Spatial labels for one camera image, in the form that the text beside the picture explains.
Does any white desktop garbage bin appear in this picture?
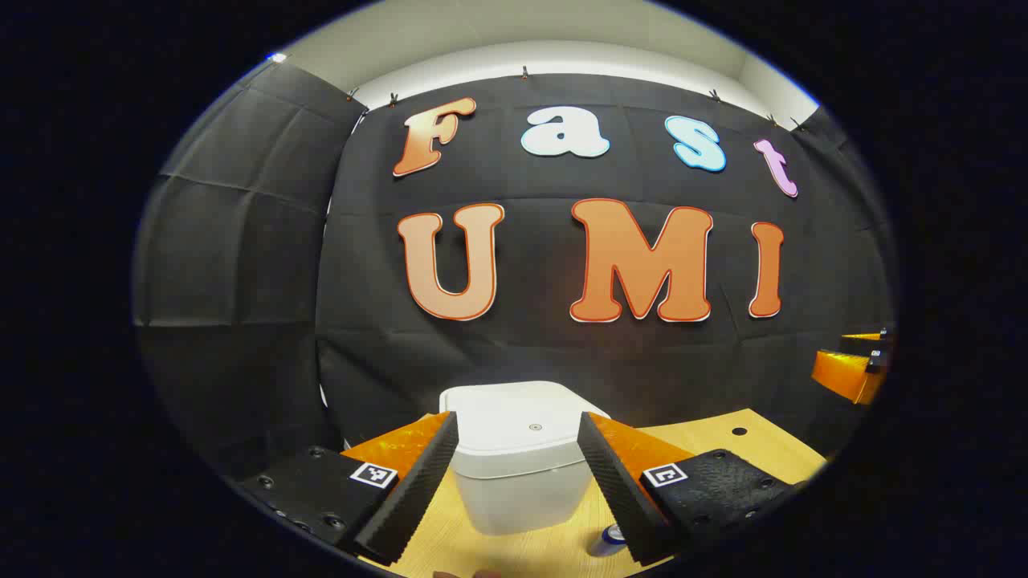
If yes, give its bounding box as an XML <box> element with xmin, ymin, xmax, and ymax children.
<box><xmin>439</xmin><ymin>381</ymin><xmax>611</xmax><ymax>537</ymax></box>

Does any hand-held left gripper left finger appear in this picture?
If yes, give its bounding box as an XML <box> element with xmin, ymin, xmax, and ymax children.
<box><xmin>239</xmin><ymin>411</ymin><xmax>460</xmax><ymax>567</ymax></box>

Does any wooden desktop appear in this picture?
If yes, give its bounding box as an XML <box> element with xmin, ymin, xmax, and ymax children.
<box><xmin>353</xmin><ymin>408</ymin><xmax>828</xmax><ymax>578</ymax></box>

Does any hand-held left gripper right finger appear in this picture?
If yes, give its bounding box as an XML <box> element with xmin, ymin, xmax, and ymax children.
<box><xmin>577</xmin><ymin>411</ymin><xmax>808</xmax><ymax>567</ymax></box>

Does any blue pop can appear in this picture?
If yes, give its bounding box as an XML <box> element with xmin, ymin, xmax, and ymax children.
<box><xmin>586</xmin><ymin>523</ymin><xmax>628</xmax><ymax>559</ymax></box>

